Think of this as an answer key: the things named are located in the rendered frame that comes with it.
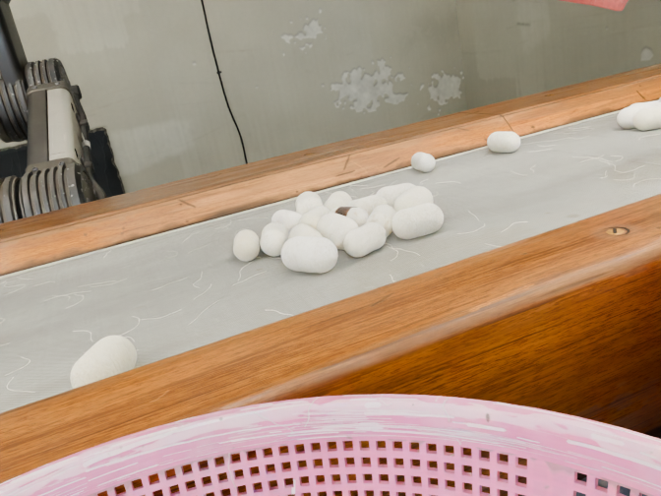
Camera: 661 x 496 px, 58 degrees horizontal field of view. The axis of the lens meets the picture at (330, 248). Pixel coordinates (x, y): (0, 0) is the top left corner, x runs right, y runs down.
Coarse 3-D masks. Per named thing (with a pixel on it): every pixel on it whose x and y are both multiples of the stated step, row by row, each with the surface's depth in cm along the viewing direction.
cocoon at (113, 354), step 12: (108, 336) 27; (120, 336) 27; (96, 348) 26; (108, 348) 26; (120, 348) 26; (132, 348) 27; (84, 360) 25; (96, 360) 25; (108, 360) 25; (120, 360) 26; (132, 360) 27; (72, 372) 25; (84, 372) 25; (96, 372) 25; (108, 372) 25; (120, 372) 26; (72, 384) 25; (84, 384) 25
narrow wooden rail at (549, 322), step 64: (512, 256) 26; (576, 256) 25; (640, 256) 24; (320, 320) 23; (384, 320) 22; (448, 320) 21; (512, 320) 22; (576, 320) 23; (640, 320) 24; (128, 384) 21; (192, 384) 20; (256, 384) 20; (320, 384) 20; (384, 384) 20; (448, 384) 22; (512, 384) 23; (576, 384) 24; (640, 384) 25; (0, 448) 19; (64, 448) 18; (320, 448) 20; (448, 448) 22
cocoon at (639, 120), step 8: (640, 112) 55; (648, 112) 55; (656, 112) 55; (632, 120) 56; (640, 120) 55; (648, 120) 55; (656, 120) 55; (640, 128) 55; (648, 128) 55; (656, 128) 55
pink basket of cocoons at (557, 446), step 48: (144, 432) 17; (192, 432) 17; (240, 432) 17; (288, 432) 17; (336, 432) 17; (384, 432) 16; (432, 432) 16; (480, 432) 15; (528, 432) 15; (576, 432) 14; (624, 432) 14; (48, 480) 16; (96, 480) 17; (144, 480) 17; (240, 480) 17; (480, 480) 15; (528, 480) 15; (576, 480) 14; (624, 480) 13
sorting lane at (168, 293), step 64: (576, 128) 63; (320, 192) 56; (448, 192) 48; (512, 192) 44; (576, 192) 42; (640, 192) 39; (128, 256) 47; (192, 256) 44; (384, 256) 36; (448, 256) 34; (0, 320) 38; (64, 320) 36; (128, 320) 34; (192, 320) 32; (256, 320) 31; (0, 384) 29; (64, 384) 28
